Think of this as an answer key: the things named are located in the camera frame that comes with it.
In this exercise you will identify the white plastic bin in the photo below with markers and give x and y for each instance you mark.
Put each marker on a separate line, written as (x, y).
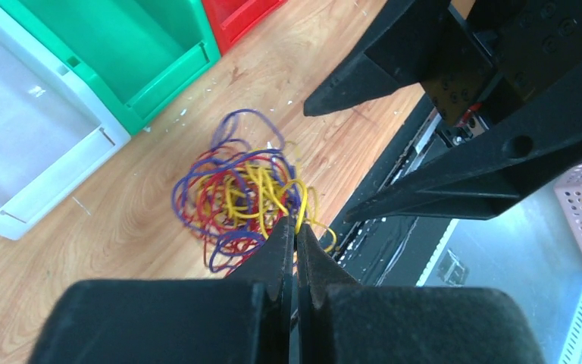
(54, 131)

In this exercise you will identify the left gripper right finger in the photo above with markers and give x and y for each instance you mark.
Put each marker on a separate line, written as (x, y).
(343, 321)

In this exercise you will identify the green plastic bin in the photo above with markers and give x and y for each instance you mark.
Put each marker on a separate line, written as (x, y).
(136, 56)

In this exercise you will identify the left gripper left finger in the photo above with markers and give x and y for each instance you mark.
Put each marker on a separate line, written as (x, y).
(243, 318)

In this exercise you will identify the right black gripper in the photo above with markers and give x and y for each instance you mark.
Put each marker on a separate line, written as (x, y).
(504, 54)

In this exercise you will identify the red plastic bin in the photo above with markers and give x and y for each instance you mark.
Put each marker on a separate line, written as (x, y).
(231, 20)

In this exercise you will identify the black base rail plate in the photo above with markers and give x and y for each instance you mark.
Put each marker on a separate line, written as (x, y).
(397, 248)

